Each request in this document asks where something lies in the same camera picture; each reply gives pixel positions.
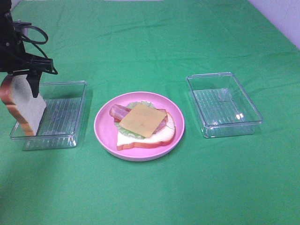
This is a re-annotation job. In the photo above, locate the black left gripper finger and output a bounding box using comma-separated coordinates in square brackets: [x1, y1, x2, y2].
[26, 70, 42, 98]

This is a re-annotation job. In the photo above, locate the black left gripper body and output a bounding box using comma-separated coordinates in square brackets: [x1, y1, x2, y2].
[0, 50, 53, 74]

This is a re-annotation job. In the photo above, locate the bread slice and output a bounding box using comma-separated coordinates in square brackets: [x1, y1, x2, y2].
[0, 75, 46, 136]
[115, 112, 175, 151]

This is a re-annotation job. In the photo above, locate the green lettuce leaf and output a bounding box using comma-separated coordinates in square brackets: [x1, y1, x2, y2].
[114, 101, 156, 139]

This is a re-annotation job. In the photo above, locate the yellow cheese slice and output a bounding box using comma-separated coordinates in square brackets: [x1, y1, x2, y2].
[121, 105, 167, 133]

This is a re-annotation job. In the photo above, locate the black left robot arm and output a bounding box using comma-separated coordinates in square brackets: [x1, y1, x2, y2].
[0, 0, 58, 98]

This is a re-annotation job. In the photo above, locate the left clear plastic tray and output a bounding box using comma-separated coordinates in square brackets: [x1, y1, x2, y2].
[10, 81, 87, 151]

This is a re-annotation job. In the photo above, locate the clear plastic tray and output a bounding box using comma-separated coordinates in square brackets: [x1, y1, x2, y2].
[187, 72, 263, 138]
[10, 81, 87, 151]

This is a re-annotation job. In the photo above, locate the pink round plate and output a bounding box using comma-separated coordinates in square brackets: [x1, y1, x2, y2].
[94, 91, 185, 162]

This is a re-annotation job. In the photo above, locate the green tablecloth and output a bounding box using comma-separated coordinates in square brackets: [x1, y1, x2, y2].
[0, 0, 300, 225]

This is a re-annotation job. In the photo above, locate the right clear plastic tray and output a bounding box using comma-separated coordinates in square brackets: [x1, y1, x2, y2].
[187, 72, 263, 138]

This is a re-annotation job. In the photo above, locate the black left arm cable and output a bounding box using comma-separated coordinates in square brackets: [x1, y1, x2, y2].
[0, 22, 59, 75]

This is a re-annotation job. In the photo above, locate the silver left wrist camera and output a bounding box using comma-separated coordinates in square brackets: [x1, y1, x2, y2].
[13, 20, 31, 36]

